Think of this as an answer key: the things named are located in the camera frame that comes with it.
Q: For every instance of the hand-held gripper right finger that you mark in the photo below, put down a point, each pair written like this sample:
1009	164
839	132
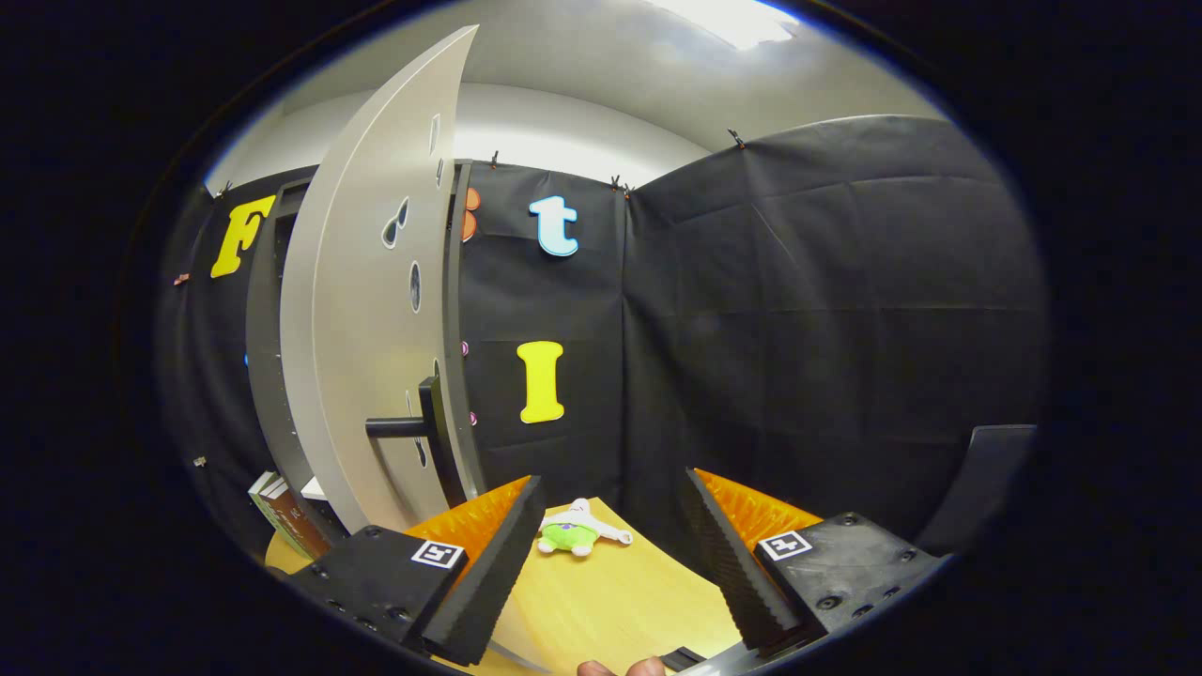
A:
728	573

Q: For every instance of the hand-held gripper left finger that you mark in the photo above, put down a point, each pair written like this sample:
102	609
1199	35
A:
488	573

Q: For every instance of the green and white plush toy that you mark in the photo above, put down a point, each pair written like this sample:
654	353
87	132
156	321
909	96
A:
568	537

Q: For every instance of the brown book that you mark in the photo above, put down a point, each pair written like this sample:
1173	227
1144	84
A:
300	530

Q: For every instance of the black backdrop cloth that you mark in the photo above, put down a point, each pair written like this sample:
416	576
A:
798	329

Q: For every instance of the black chair backrest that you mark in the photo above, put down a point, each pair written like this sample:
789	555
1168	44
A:
986	479

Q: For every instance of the grey cabinet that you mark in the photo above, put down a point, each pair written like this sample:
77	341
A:
263	357

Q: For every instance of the long ceiling light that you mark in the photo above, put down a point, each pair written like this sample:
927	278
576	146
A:
732	21

